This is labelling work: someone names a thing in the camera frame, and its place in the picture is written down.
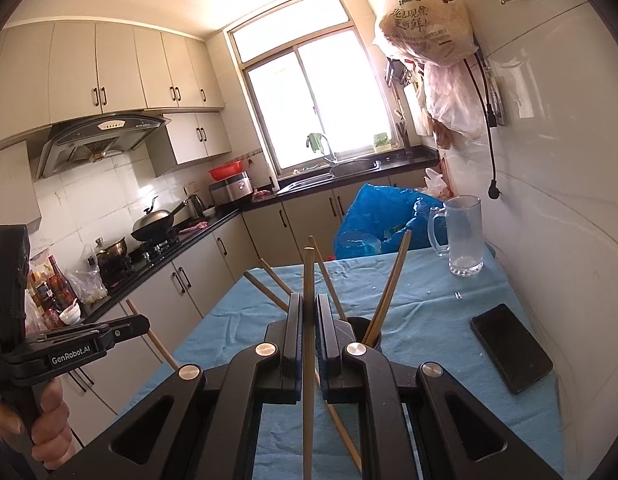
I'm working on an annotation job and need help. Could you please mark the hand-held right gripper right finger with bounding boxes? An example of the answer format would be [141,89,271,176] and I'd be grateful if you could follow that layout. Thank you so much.
[315,294,565,480]

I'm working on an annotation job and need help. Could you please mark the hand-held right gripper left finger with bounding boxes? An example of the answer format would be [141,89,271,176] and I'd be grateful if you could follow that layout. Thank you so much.
[51,294,306,480]

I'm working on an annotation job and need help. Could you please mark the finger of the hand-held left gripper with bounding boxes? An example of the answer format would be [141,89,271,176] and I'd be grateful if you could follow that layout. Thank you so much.
[89,315,150,335]
[108,330,146,349]

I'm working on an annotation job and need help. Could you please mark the black utensil holder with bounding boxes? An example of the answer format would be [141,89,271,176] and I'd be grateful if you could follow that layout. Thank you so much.
[346,315,386,357]

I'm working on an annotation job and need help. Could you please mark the person's left hand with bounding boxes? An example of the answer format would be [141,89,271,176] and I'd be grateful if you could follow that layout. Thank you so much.
[0,377,72,471]

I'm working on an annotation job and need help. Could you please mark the clear plastic bag of food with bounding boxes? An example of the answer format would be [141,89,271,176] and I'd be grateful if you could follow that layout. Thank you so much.
[69,265,108,306]

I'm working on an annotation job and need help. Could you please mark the white bowl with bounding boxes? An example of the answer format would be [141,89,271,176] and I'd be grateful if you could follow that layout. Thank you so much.
[59,302,84,326]

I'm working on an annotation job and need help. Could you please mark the steel cooking pot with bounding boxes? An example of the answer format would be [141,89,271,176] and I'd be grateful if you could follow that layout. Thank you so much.
[95,236,130,273]

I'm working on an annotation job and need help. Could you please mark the cluster of condiment bottles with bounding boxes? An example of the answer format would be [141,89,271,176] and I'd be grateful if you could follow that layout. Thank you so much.
[28,255,72,312]

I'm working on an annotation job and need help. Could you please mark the gas stove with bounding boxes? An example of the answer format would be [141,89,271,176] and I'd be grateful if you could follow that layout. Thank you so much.
[129,237,183,264]

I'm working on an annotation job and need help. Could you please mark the beige base cabinets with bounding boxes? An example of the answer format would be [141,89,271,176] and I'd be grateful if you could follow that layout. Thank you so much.
[64,167,440,411]

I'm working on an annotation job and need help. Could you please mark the dark wok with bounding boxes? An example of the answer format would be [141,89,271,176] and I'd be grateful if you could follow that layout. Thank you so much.
[131,195,187,242]

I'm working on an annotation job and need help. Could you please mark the blue tablecloth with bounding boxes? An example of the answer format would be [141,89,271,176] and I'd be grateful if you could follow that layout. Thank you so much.
[116,247,565,480]

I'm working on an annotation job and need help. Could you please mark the blue plastic bag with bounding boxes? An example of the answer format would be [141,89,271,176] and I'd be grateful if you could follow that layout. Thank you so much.
[334,183,447,261]

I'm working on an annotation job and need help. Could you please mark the black kitchen countertop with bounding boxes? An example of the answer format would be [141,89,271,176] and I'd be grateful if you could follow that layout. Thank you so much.
[84,146,440,322]

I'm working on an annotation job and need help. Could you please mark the steel sink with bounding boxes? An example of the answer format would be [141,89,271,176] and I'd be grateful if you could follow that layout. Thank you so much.
[279,172,335,194]

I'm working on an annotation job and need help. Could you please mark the silver rice cooker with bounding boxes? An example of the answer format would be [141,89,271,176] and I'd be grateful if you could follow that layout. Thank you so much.
[209,171,254,206]

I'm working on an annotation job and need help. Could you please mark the clear glass mug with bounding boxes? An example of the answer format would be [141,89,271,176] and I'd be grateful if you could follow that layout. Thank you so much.
[428,195,486,278]

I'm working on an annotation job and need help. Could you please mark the red plastic basin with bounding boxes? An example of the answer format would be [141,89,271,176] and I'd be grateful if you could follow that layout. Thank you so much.
[208,161,244,182]

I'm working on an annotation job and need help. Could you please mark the range hood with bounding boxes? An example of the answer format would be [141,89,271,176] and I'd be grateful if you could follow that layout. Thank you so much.
[35,112,172,181]

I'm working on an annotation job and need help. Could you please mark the black smartphone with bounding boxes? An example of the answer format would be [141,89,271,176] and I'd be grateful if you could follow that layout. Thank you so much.
[470,303,554,395]

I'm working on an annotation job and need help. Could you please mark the white crumpled plastic bag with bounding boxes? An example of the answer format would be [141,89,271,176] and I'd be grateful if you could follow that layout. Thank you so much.
[423,167,453,199]

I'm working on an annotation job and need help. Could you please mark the kitchen faucet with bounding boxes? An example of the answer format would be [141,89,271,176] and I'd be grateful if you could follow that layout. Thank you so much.
[306,133,340,164]

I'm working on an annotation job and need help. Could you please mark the kitchen window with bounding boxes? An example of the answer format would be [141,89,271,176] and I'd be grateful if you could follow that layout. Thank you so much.
[228,0,397,181]

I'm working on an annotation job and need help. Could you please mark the printed white hanging bag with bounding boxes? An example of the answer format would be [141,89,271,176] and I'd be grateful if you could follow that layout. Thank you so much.
[373,0,480,69]

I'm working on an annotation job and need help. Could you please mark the beige wall cabinets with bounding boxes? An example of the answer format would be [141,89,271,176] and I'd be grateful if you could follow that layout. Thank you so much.
[0,21,233,166]

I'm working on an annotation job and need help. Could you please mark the black hanging cable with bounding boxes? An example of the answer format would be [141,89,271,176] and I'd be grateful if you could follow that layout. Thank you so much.
[464,57,503,201]

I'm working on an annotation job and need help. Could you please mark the wall power socket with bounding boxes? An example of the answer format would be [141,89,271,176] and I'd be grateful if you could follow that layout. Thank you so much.
[486,67,505,127]

